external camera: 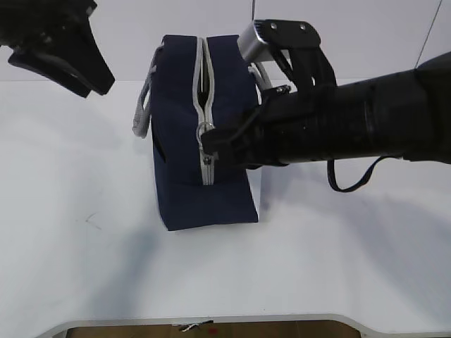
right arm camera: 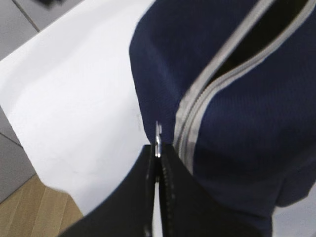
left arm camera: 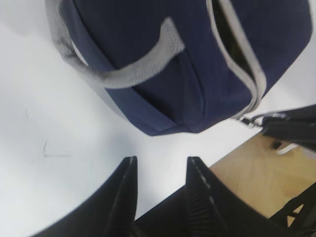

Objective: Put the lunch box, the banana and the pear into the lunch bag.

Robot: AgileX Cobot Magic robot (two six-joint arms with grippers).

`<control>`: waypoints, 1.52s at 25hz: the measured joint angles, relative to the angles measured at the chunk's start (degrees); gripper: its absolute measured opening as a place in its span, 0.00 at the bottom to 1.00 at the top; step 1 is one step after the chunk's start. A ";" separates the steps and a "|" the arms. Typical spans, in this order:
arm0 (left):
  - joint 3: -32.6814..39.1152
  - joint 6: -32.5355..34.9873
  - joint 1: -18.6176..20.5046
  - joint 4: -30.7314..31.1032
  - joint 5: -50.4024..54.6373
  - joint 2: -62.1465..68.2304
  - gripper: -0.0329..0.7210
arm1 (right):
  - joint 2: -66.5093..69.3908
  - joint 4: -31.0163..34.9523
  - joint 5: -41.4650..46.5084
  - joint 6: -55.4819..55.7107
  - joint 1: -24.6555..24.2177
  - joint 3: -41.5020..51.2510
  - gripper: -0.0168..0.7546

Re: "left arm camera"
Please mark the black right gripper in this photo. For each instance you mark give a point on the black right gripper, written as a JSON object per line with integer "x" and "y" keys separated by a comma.
{"x": 298, "y": 126}

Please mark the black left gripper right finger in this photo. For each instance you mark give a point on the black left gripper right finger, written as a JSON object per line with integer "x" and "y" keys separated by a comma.
{"x": 205, "y": 207}

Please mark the torn tape on table edge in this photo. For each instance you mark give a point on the torn tape on table edge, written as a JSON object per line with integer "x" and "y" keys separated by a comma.
{"x": 282, "y": 147}

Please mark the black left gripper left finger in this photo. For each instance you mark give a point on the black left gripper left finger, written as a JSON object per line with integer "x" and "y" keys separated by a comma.
{"x": 109, "y": 212}

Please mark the navy blue insulated lunch bag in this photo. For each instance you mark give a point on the navy blue insulated lunch bag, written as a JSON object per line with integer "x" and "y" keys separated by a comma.
{"x": 174, "y": 66}

